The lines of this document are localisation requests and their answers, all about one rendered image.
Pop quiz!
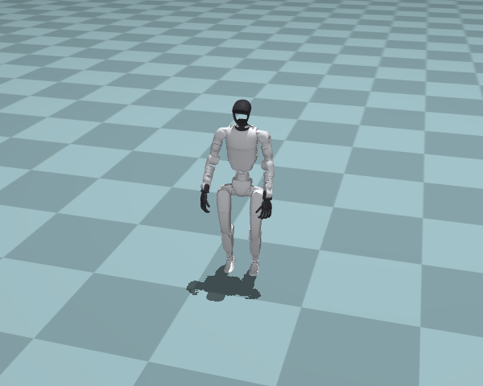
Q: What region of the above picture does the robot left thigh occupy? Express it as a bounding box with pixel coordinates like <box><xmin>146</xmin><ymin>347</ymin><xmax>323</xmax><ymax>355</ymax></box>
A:
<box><xmin>249</xmin><ymin>185</ymin><xmax>264</xmax><ymax>241</ymax></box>

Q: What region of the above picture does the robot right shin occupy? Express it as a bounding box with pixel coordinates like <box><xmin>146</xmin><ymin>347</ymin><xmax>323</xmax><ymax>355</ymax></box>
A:
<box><xmin>221</xmin><ymin>234</ymin><xmax>233</xmax><ymax>260</ymax></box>

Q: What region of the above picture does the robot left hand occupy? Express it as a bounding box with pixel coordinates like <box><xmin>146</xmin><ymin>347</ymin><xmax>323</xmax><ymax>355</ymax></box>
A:
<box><xmin>256</xmin><ymin>191</ymin><xmax>272</xmax><ymax>220</ymax></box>

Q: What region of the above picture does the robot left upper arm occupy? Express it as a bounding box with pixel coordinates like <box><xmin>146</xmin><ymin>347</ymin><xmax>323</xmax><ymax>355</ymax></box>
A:
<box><xmin>256</xmin><ymin>129</ymin><xmax>273</xmax><ymax>170</ymax></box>

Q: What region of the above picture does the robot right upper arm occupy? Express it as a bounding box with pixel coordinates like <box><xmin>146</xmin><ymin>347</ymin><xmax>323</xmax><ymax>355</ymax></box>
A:
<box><xmin>209</xmin><ymin>127</ymin><xmax>228</xmax><ymax>165</ymax></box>

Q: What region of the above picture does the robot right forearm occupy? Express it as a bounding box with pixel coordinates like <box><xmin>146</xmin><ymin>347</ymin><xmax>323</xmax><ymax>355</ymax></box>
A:
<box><xmin>200</xmin><ymin>154</ymin><xmax>215</xmax><ymax>190</ymax></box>

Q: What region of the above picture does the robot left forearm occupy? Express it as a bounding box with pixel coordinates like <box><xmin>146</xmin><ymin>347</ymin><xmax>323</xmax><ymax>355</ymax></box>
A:
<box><xmin>263</xmin><ymin>161</ymin><xmax>275</xmax><ymax>198</ymax></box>

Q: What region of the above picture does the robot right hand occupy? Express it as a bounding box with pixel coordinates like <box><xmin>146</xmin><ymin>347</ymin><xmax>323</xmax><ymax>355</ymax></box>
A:
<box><xmin>200</xmin><ymin>184</ymin><xmax>210</xmax><ymax>213</ymax></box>

